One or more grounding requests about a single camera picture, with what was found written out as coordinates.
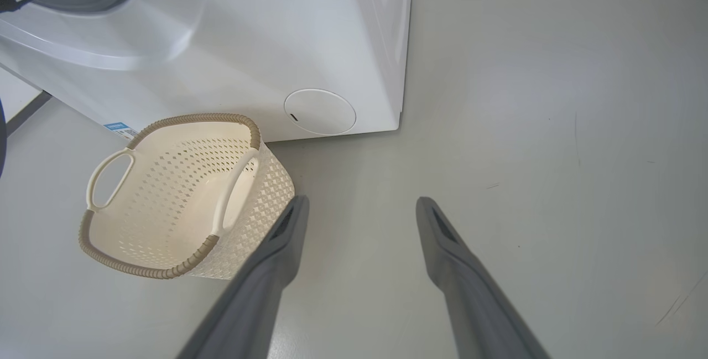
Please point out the cream perforated laundry basket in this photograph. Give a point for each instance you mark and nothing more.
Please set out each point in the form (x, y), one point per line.
(166, 198)

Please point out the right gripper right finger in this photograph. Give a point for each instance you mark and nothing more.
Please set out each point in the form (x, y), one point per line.
(470, 303)

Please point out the blue energy label sticker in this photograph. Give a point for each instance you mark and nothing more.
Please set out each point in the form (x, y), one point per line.
(119, 128)

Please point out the dark blue-edged object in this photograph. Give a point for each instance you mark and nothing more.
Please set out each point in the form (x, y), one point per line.
(1, 138)

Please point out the round white filter cover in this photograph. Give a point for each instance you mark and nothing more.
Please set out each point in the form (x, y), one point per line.
(321, 111)

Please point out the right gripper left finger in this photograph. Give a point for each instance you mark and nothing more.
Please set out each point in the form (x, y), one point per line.
(265, 292)

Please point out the white front-load washing machine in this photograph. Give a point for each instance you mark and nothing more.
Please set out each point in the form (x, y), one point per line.
(249, 43)

